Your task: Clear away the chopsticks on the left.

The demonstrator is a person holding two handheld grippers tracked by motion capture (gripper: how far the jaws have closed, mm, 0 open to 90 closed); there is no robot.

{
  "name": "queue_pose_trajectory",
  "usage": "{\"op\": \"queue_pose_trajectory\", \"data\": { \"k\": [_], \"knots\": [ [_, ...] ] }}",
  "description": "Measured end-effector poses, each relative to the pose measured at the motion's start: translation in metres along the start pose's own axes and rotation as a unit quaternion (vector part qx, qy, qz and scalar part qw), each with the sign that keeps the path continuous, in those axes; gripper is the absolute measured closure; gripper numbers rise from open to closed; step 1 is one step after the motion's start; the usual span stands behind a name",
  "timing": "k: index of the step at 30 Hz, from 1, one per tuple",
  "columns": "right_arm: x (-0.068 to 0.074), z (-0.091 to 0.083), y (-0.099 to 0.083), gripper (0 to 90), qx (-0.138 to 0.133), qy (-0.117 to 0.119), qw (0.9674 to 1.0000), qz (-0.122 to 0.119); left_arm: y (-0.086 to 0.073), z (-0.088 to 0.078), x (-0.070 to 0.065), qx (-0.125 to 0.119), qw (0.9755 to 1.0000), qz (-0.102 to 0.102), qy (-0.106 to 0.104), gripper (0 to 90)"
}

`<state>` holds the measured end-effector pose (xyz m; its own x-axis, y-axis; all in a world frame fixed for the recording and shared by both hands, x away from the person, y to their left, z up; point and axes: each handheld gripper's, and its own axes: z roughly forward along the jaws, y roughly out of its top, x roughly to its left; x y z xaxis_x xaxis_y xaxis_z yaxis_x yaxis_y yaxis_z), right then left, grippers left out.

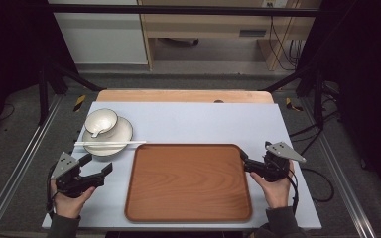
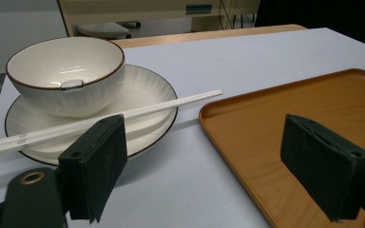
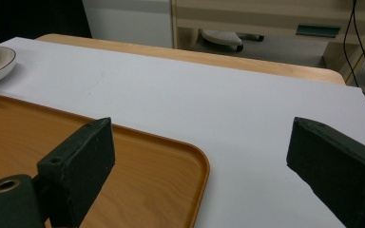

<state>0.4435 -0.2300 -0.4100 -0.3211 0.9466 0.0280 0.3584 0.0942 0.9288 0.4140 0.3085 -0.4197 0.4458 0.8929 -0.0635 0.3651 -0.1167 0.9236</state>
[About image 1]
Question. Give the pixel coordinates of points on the aluminium rail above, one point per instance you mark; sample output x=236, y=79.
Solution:
x=16, y=172
x=342, y=178

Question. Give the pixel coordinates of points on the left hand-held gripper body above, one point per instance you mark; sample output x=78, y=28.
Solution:
x=66, y=172

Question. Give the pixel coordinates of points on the white plate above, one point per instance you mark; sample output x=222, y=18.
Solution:
x=124, y=132

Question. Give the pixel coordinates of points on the wall power socket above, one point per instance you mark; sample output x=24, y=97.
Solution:
x=274, y=3

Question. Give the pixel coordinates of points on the brown wooden tray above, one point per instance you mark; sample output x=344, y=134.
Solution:
x=188, y=183

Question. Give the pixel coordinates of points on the person's left hand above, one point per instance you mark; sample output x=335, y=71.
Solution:
x=67, y=206

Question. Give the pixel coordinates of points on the white ceramic spoon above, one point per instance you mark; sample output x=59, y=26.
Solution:
x=99, y=127

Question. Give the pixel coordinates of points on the yellow black tape marker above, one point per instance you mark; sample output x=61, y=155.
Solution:
x=292, y=104
x=79, y=103

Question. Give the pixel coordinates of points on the person's right hand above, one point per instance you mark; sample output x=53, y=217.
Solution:
x=276, y=193

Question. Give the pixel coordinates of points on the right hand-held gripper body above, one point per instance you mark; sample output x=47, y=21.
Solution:
x=276, y=165

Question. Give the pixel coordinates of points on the white bowl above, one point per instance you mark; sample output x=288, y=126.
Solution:
x=103, y=127

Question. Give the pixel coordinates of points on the black horizontal frame bar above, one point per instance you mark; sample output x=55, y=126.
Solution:
x=178, y=10

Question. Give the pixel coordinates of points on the light wooden desk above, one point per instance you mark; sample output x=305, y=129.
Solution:
x=211, y=26

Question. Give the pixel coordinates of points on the white cabinet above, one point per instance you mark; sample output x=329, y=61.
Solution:
x=102, y=36

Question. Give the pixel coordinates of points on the black metal stand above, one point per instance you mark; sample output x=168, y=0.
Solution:
x=44, y=95
x=316, y=92

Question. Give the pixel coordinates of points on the white chopstick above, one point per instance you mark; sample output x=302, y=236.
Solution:
x=105, y=145
x=112, y=142

